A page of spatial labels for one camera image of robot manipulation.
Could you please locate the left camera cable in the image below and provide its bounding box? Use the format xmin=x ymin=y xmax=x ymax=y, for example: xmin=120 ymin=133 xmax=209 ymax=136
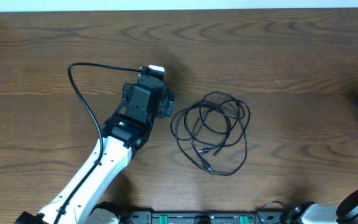
xmin=53 ymin=62 xmax=142 ymax=224

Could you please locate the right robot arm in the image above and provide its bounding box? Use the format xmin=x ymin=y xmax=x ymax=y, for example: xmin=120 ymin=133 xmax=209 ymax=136
xmin=283 ymin=100 xmax=358 ymax=224

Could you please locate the black USB cable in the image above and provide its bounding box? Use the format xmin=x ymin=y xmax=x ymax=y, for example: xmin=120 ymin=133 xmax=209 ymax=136
xmin=170 ymin=102 xmax=249 ymax=177

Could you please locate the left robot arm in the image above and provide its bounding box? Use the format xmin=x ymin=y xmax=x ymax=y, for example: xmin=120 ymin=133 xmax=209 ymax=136
xmin=16 ymin=75 xmax=173 ymax=223

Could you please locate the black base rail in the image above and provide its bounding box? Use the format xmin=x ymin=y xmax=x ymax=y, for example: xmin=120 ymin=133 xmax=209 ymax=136
xmin=120 ymin=210 xmax=285 ymax=224

